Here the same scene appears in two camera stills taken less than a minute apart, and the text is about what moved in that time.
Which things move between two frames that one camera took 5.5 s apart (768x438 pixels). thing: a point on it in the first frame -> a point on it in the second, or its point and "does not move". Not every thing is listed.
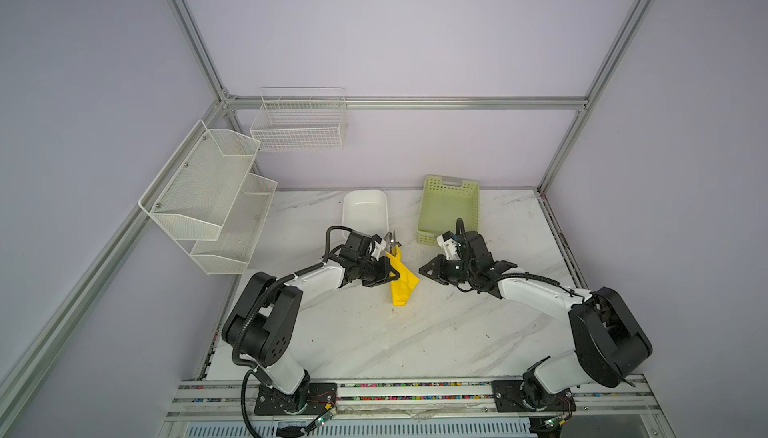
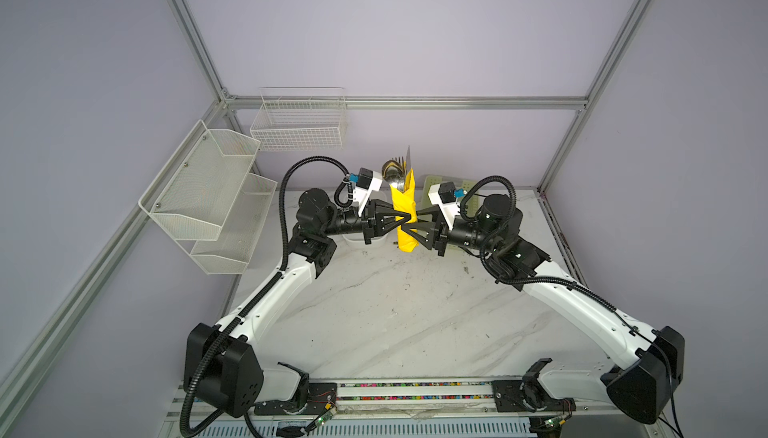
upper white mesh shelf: x=193 y=195 does not move
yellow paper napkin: x=405 y=284 -> x=405 y=201
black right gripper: x=438 y=270 -> x=436 y=230
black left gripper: x=385 y=267 -> x=374 y=214
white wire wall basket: x=300 y=119 does not move
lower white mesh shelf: x=230 y=252 does not move
